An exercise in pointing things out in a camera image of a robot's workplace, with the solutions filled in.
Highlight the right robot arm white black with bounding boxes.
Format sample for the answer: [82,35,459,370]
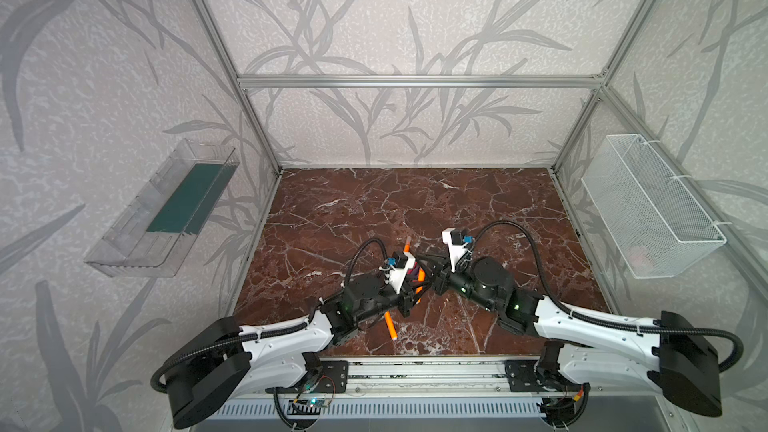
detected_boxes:
[429,252,744,417]

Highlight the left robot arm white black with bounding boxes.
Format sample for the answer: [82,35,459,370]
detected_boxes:
[150,273,430,429]

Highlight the orange marker lower diagonal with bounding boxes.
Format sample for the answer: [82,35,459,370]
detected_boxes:
[384,312,398,341]

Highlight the green circuit board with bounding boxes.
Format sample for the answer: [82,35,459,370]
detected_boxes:
[291,397,333,414]

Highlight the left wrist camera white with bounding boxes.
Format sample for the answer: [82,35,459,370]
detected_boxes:
[385,251,417,294]

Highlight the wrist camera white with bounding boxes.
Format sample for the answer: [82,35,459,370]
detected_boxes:
[442,228,474,273]
[385,251,417,294]

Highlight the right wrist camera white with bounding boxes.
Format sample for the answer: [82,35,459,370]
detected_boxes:
[442,228,474,273]

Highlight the aluminium front rail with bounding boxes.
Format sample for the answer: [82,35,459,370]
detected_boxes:
[173,356,679,400]

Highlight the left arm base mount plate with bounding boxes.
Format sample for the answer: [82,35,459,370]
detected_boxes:
[295,360,350,394]

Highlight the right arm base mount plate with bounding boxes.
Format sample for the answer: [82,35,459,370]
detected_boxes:
[504,358,591,396]

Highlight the white wire mesh basket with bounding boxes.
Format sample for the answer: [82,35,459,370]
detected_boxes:
[582,134,727,279]

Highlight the clear plastic wall tray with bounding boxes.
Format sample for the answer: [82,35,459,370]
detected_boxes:
[84,139,240,278]

